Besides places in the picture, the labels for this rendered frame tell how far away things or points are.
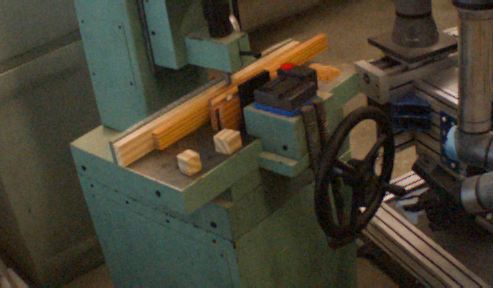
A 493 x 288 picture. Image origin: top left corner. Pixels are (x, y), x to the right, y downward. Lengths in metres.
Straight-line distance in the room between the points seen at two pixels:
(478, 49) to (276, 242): 0.65
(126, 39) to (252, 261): 0.58
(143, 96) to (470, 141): 0.78
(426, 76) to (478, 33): 0.77
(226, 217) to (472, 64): 0.60
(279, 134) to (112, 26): 0.50
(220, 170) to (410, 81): 0.87
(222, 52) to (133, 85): 0.27
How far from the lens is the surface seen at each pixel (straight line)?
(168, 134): 1.53
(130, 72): 1.71
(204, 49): 1.60
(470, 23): 1.38
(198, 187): 1.40
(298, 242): 1.72
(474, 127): 1.46
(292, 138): 1.44
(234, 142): 1.46
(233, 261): 1.57
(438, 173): 1.47
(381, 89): 2.05
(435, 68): 2.17
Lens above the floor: 1.61
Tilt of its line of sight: 26 degrees down
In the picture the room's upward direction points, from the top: 10 degrees counter-clockwise
